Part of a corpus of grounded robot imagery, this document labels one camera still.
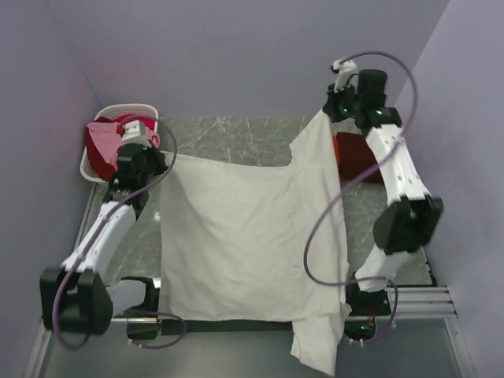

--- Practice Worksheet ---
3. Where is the red t-shirt in basket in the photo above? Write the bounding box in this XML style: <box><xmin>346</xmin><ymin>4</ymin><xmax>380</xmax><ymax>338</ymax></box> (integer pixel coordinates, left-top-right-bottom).
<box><xmin>84</xmin><ymin>114</ymin><xmax>132</xmax><ymax>181</ymax></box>

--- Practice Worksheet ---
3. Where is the white plastic laundry basket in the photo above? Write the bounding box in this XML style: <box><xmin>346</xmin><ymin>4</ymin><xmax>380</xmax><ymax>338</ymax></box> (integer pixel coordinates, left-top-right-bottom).
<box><xmin>80</xmin><ymin>103</ymin><xmax>159</xmax><ymax>184</ymax></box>

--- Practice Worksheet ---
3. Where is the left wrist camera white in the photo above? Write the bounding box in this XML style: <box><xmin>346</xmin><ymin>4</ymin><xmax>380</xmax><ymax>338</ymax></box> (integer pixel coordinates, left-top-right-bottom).
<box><xmin>119</xmin><ymin>120</ymin><xmax>151</xmax><ymax>148</ymax></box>

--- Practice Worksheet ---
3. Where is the black base beam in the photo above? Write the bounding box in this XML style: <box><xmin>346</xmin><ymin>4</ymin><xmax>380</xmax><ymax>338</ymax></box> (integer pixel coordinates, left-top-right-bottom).
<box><xmin>125</xmin><ymin>285</ymin><xmax>395</xmax><ymax>342</ymax></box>

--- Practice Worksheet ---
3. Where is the pink t-shirt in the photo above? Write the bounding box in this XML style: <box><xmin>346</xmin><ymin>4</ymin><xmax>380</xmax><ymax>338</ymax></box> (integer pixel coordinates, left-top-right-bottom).
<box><xmin>84</xmin><ymin>114</ymin><xmax>161</xmax><ymax>176</ymax></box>

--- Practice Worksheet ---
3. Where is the aluminium frame rail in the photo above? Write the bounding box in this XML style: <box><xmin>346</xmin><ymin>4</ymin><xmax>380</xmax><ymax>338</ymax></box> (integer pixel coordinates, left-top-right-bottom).
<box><xmin>23</xmin><ymin>183</ymin><xmax>475</xmax><ymax>377</ymax></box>

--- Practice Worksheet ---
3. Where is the cream white t-shirt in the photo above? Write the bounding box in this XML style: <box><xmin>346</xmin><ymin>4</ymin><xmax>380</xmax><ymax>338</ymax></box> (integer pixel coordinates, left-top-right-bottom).
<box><xmin>159</xmin><ymin>113</ymin><xmax>350</xmax><ymax>375</ymax></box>

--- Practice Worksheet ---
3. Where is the folded maroon t-shirt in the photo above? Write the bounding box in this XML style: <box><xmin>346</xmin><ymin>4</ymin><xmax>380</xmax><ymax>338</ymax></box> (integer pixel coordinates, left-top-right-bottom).
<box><xmin>336</xmin><ymin>132</ymin><xmax>376</xmax><ymax>182</ymax></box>

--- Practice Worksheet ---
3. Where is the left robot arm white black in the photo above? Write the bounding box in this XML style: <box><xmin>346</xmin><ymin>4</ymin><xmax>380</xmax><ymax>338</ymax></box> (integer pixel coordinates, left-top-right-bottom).
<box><xmin>39</xmin><ymin>143</ymin><xmax>170</xmax><ymax>335</ymax></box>

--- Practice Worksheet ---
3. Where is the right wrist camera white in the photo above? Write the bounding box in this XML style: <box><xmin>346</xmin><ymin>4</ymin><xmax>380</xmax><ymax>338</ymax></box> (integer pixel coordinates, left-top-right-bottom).
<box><xmin>331</xmin><ymin>58</ymin><xmax>358</xmax><ymax>92</ymax></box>

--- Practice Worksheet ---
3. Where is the folded orange t-shirt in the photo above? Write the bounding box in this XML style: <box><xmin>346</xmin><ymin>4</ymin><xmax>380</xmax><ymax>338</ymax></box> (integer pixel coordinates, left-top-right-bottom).
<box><xmin>332</xmin><ymin>135</ymin><xmax>340</xmax><ymax>165</ymax></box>

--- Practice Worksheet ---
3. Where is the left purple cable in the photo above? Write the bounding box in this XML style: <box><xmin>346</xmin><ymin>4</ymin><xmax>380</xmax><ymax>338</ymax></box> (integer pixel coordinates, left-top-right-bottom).
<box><xmin>52</xmin><ymin>117</ymin><xmax>188</xmax><ymax>350</ymax></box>

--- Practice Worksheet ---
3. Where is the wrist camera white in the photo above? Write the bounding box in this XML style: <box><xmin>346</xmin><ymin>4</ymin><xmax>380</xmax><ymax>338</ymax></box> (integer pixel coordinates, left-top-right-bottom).
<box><xmin>331</xmin><ymin>58</ymin><xmax>358</xmax><ymax>92</ymax></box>
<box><xmin>119</xmin><ymin>120</ymin><xmax>151</xmax><ymax>148</ymax></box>

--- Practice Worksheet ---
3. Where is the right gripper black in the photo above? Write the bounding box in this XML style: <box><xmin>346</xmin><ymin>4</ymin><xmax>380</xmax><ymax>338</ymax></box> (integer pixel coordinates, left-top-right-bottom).
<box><xmin>322</xmin><ymin>80</ymin><xmax>362</xmax><ymax>124</ymax></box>

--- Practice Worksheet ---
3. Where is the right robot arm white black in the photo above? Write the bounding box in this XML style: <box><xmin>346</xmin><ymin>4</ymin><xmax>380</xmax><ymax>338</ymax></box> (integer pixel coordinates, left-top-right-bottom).
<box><xmin>323</xmin><ymin>68</ymin><xmax>443</xmax><ymax>316</ymax></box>

